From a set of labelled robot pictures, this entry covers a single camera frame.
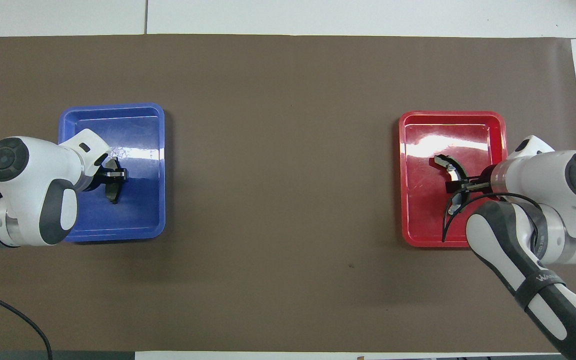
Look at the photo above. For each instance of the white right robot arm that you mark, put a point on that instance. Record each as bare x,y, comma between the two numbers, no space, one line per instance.
558,180

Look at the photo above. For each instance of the curved brake shoe with metal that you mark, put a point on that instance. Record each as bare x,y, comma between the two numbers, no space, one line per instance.
448,162

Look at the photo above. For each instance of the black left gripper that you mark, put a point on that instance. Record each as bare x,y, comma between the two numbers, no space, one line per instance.
97,179

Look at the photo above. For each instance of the blue plastic tray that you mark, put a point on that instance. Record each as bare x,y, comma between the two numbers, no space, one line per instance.
138,210

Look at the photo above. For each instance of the dark grey brake pad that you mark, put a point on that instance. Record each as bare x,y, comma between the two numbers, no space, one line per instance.
114,192

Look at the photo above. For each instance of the brown table mat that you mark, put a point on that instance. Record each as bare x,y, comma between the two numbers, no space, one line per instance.
288,150

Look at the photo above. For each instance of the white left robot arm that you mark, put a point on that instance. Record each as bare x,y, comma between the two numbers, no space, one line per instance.
28,175

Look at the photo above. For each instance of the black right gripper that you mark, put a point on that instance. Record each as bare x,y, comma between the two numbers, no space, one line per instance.
483,184

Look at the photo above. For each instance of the red plastic tray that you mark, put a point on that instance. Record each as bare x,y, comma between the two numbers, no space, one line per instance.
423,210

